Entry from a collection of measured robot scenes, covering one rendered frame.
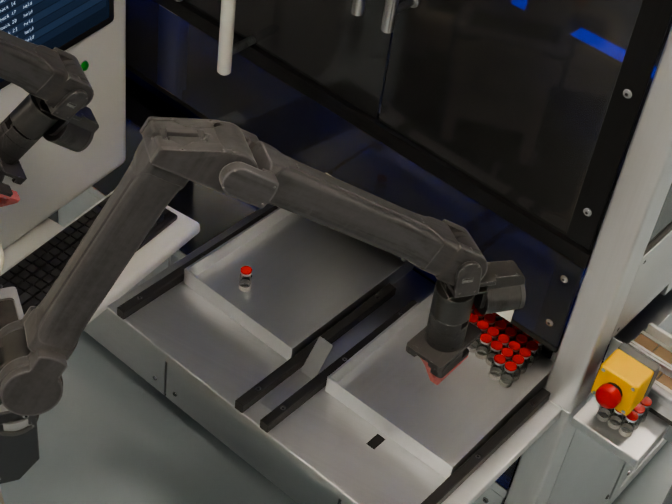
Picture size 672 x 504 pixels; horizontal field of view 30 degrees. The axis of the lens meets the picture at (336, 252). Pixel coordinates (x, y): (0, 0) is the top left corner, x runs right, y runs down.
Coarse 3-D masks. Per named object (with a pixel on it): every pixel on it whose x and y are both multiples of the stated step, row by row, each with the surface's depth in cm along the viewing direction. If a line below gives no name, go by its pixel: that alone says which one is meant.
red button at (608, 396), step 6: (606, 384) 200; (600, 390) 200; (606, 390) 199; (612, 390) 199; (618, 390) 200; (600, 396) 200; (606, 396) 199; (612, 396) 199; (618, 396) 199; (600, 402) 201; (606, 402) 200; (612, 402) 199; (618, 402) 200; (606, 408) 201; (612, 408) 200
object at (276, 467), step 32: (96, 192) 282; (64, 224) 299; (96, 320) 311; (640, 320) 231; (128, 352) 308; (160, 384) 305; (192, 384) 294; (192, 416) 302; (224, 416) 291; (256, 448) 288; (576, 448) 232; (288, 480) 286; (576, 480) 250; (608, 480) 280
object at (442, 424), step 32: (416, 320) 224; (384, 352) 217; (352, 384) 211; (384, 384) 212; (416, 384) 213; (448, 384) 214; (480, 384) 215; (512, 384) 215; (544, 384) 216; (384, 416) 203; (416, 416) 208; (448, 416) 209; (480, 416) 209; (416, 448) 201; (448, 448) 204
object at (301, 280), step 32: (256, 224) 233; (288, 224) 239; (320, 224) 240; (224, 256) 230; (256, 256) 231; (288, 256) 232; (320, 256) 233; (352, 256) 234; (384, 256) 235; (192, 288) 223; (224, 288) 224; (256, 288) 225; (288, 288) 226; (320, 288) 227; (352, 288) 228; (256, 320) 215; (288, 320) 220; (320, 320) 221; (288, 352) 212
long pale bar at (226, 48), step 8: (224, 0) 210; (232, 0) 210; (224, 8) 211; (232, 8) 211; (224, 16) 212; (232, 16) 212; (224, 24) 213; (232, 24) 213; (224, 32) 214; (232, 32) 214; (224, 40) 215; (232, 40) 216; (248, 40) 221; (224, 48) 216; (232, 48) 217; (240, 48) 220; (224, 56) 217; (224, 64) 218; (224, 72) 219
